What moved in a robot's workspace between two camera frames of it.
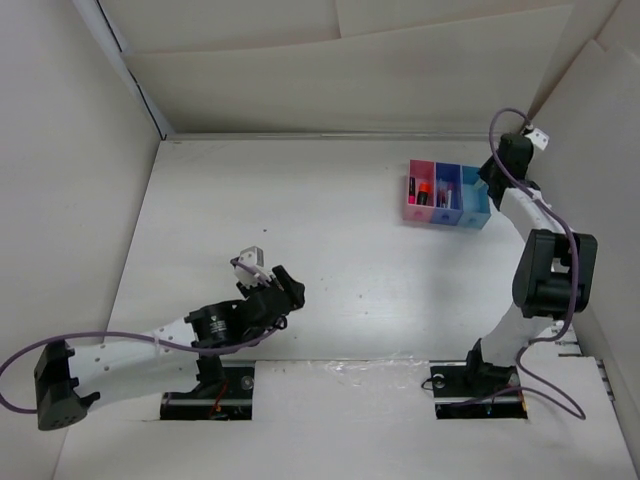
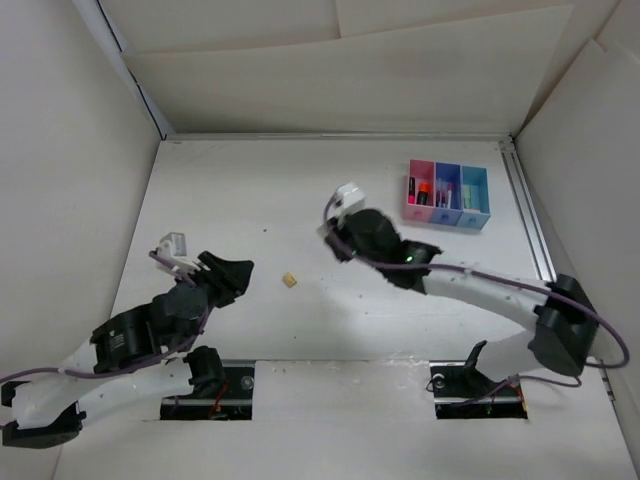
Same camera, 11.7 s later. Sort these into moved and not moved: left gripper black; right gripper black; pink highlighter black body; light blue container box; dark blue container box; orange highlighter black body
Moved: right gripper black; left gripper black
Not moved: orange highlighter black body; pink highlighter black body; light blue container box; dark blue container box
